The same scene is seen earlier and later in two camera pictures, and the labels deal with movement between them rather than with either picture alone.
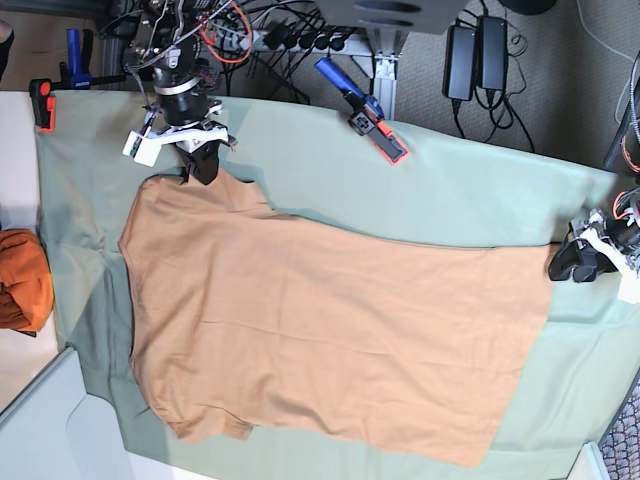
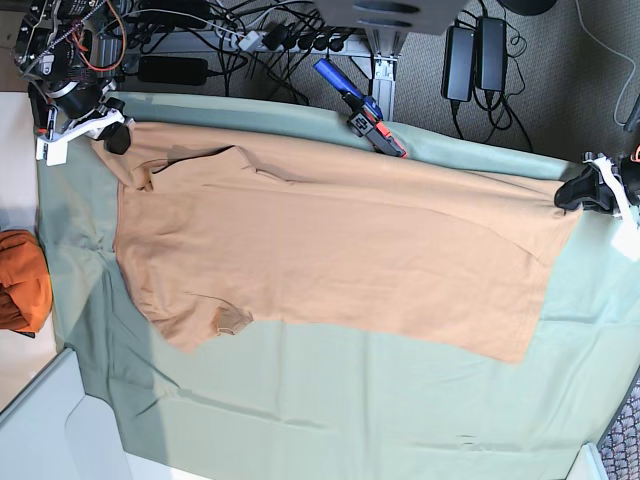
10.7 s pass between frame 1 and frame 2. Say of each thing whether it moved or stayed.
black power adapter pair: stayed
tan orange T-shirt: moved
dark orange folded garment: stayed
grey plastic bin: stayed
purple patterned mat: stayed
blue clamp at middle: stayed
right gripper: moved
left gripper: moved
